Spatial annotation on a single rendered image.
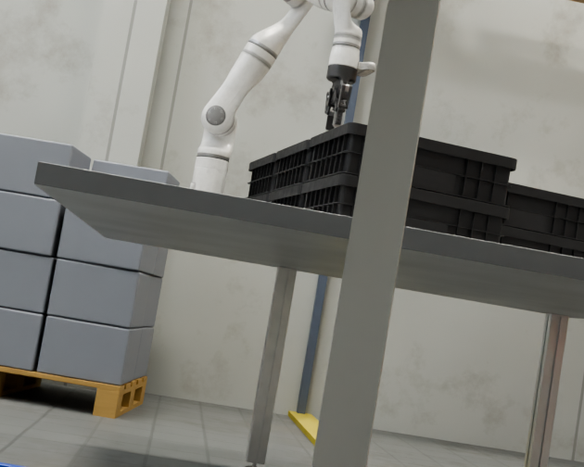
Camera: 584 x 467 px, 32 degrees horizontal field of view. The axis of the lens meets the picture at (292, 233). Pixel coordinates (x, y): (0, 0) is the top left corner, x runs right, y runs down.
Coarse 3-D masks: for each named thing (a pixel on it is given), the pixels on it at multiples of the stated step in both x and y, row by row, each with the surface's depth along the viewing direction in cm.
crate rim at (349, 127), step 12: (336, 132) 220; (348, 132) 213; (360, 132) 212; (312, 144) 236; (420, 144) 216; (432, 144) 217; (444, 144) 218; (456, 156) 218; (468, 156) 219; (480, 156) 220; (492, 156) 221; (504, 156) 221
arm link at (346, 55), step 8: (336, 48) 253; (344, 48) 252; (352, 48) 253; (336, 56) 252; (344, 56) 252; (352, 56) 252; (328, 64) 255; (344, 64) 252; (352, 64) 252; (360, 64) 254; (368, 64) 253; (360, 72) 257; (368, 72) 256
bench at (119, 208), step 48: (48, 192) 186; (96, 192) 175; (144, 192) 176; (192, 192) 177; (144, 240) 306; (192, 240) 264; (240, 240) 231; (288, 240) 206; (336, 240) 186; (432, 240) 181; (480, 240) 182; (288, 288) 327; (432, 288) 305; (480, 288) 263; (528, 288) 231; (576, 288) 206; (528, 432) 338
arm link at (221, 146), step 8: (232, 128) 282; (208, 136) 286; (216, 136) 285; (224, 136) 285; (232, 136) 285; (208, 144) 283; (216, 144) 283; (224, 144) 284; (232, 144) 285; (200, 152) 280; (208, 152) 279; (216, 152) 279; (224, 152) 280
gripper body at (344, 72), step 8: (336, 64) 252; (328, 72) 253; (336, 72) 252; (344, 72) 251; (352, 72) 252; (328, 80) 256; (336, 80) 254; (344, 80) 251; (352, 80) 253; (336, 96) 252
